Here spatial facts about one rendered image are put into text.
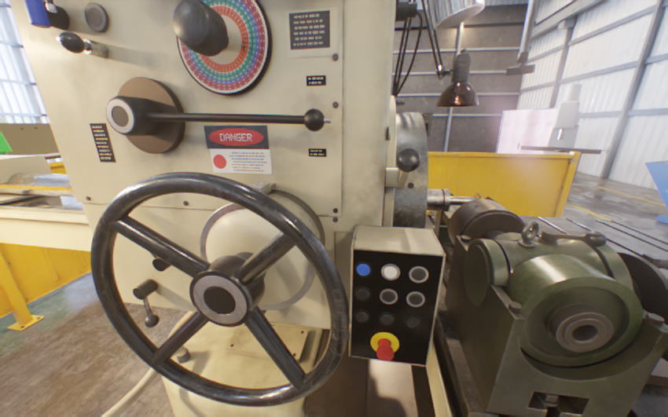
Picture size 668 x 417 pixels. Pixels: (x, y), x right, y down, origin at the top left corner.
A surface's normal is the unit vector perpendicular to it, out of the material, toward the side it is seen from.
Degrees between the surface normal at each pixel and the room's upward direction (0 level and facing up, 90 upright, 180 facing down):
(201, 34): 103
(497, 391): 90
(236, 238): 83
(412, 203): 77
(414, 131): 36
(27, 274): 90
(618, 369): 48
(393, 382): 0
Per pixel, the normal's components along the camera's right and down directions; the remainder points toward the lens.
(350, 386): 0.00, -0.95
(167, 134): -0.16, 0.32
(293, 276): 0.33, 0.43
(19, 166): 0.99, 0.05
